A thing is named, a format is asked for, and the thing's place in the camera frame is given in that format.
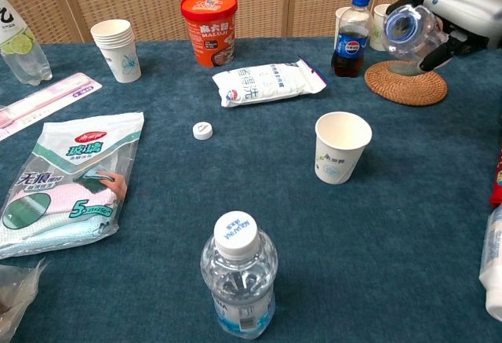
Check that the bread in clear bag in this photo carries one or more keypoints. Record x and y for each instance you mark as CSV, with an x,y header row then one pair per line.
x,y
13,300

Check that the cleaning cloth pack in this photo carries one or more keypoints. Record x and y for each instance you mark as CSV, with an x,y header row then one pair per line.
x,y
66,186

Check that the round woven rattan coaster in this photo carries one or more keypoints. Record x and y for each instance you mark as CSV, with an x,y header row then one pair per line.
x,y
408,88

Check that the single white paper cup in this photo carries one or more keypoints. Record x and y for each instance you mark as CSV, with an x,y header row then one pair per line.
x,y
341,150

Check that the blue table cloth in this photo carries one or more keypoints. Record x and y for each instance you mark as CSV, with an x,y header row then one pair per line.
x,y
353,241

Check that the clear water bottle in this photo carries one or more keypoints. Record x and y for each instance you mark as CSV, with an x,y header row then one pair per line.
x,y
425,41

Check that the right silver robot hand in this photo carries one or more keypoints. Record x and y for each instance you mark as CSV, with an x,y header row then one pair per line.
x,y
466,9

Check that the clear glass soda bottle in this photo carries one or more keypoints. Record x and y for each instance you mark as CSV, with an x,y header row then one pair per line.
x,y
21,52

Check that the pink toothbrush pack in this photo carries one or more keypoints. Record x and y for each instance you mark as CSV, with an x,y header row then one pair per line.
x,y
43,101

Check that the white bottle cap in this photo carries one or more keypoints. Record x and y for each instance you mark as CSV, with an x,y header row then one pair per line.
x,y
202,131

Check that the orange instant noodle tub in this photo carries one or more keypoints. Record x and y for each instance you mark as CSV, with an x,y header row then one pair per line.
x,y
209,29

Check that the stack of paper cups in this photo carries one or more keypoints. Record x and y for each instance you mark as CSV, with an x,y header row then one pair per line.
x,y
119,54

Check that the sealed white-capped water bottle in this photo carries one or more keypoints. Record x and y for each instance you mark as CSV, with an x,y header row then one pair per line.
x,y
237,280

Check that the white wet wipes pack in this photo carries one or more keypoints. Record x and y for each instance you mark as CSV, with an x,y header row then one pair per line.
x,y
263,84

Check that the small Pepsi cola bottle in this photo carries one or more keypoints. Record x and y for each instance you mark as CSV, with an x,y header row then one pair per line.
x,y
350,48

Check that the red cracker pack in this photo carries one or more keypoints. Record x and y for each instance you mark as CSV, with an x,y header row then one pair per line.
x,y
497,178

